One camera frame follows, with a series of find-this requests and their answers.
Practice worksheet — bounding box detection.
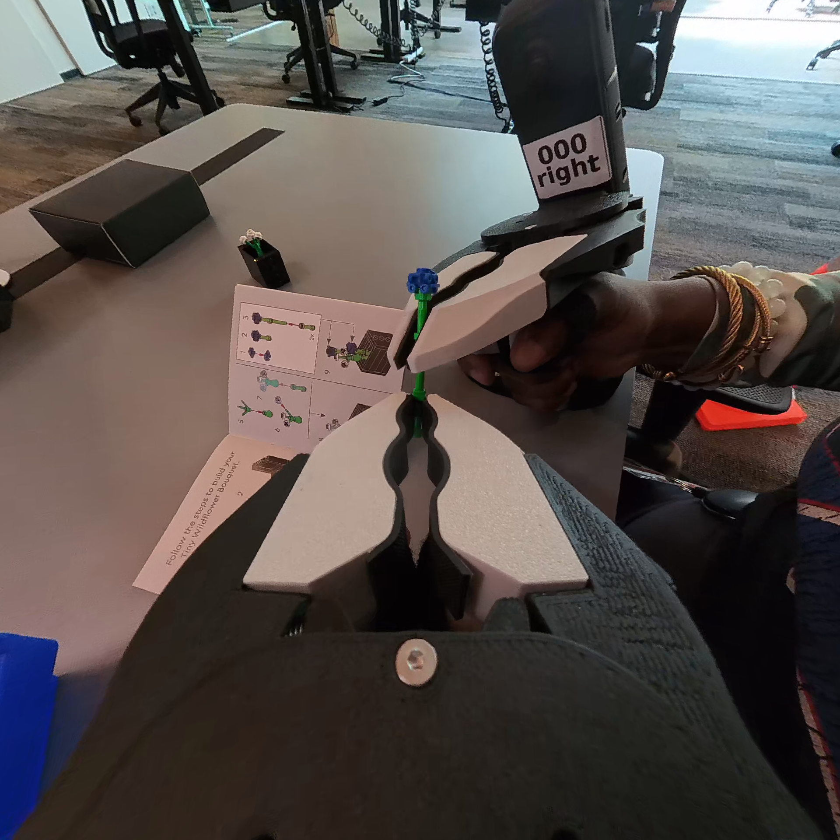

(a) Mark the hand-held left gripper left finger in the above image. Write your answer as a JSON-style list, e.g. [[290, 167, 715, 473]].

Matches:
[[243, 394, 418, 615]]

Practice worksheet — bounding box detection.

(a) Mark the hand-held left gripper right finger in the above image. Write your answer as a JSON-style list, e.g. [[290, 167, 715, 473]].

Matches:
[[427, 394, 592, 615]]

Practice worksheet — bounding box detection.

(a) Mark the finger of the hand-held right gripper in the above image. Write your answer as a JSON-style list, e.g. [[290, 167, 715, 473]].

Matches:
[[392, 252, 502, 362], [407, 234, 589, 375]]

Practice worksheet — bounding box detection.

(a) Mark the green toy rod brick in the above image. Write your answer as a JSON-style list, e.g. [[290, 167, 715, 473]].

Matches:
[[410, 292, 431, 441]]

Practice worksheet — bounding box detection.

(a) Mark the white instruction booklet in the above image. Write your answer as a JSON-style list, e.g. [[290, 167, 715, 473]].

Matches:
[[134, 284, 410, 594]]

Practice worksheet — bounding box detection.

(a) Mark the black square frame brick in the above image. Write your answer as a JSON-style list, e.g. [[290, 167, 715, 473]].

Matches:
[[239, 241, 292, 290]]

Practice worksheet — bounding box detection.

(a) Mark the matte black box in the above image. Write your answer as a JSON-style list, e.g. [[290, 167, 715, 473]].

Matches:
[[29, 158, 211, 267]]

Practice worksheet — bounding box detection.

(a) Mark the blue plastic bin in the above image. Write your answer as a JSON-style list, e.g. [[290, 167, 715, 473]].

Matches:
[[0, 633, 60, 840]]

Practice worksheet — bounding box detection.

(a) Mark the person's right forearm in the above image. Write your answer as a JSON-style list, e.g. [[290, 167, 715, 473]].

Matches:
[[755, 260, 840, 391]]

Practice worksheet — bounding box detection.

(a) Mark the grey desk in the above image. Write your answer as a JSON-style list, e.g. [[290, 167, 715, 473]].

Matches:
[[0, 103, 664, 683]]

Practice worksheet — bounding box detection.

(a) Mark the person's right hand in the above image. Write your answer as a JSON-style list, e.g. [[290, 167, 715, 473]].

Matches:
[[460, 269, 723, 414]]

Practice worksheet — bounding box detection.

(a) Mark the black office chair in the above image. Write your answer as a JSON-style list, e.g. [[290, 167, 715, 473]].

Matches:
[[263, 0, 366, 109], [82, 0, 224, 135], [611, 0, 683, 112]]

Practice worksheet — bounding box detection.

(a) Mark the orange traffic cone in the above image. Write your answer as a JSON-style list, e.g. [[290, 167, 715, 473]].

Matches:
[[696, 392, 809, 433]]

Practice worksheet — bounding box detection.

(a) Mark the person's dark clothing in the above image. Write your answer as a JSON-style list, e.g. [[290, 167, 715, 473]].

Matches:
[[617, 420, 840, 828]]

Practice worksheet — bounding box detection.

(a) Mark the gold bracelet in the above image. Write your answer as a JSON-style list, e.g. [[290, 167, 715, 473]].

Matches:
[[661, 263, 778, 391]]

